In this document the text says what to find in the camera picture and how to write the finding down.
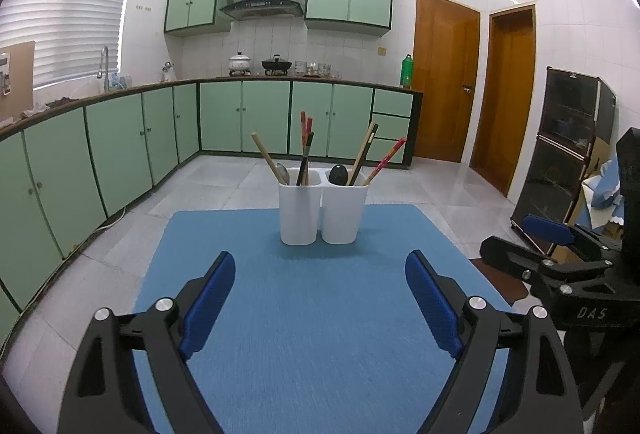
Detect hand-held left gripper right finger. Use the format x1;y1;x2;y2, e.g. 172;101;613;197
405;250;585;434

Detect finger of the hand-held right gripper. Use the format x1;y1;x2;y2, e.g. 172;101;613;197
480;235;618;309
521;214;626;265

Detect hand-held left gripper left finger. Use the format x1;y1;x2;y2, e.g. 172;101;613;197
57;250;237;434

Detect white utensil holder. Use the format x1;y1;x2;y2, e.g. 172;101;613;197
278;169;323;246
320;171;370;245

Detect plain bamboo chopstick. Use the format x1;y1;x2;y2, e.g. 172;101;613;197
347;121;377;187

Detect blue cloth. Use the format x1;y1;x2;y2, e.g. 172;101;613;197
582;159;626;229

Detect black glass cabinet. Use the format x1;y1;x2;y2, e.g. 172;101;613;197
510;66;618;255

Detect cardboard box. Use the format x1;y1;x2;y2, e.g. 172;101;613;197
550;136;626;265

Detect blue table mat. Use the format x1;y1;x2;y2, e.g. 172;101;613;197
131;204;516;434

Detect plain wooden door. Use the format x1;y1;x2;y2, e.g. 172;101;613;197
470;4;538;199

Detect plain wooden chopstick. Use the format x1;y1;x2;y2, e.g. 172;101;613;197
251;132;285;185

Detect green kitchen base cabinets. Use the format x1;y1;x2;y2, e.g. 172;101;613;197
0;78;425;355

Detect white cooking pot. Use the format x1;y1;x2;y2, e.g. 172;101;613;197
228;52;253;77

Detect black wok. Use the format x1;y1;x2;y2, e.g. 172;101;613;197
261;54;292;75

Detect row of glass jars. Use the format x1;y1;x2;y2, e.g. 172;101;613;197
294;61;342;79

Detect metal sink faucet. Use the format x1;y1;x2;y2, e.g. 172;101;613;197
97;45;112;92

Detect cardboard sheet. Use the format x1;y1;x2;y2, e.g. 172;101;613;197
0;40;37;125

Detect white window blind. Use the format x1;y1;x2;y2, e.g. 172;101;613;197
0;0;143;89

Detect white cable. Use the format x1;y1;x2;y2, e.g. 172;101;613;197
70;206;126;255

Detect wooden door with handle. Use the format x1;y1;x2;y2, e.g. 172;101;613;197
414;0;482;165

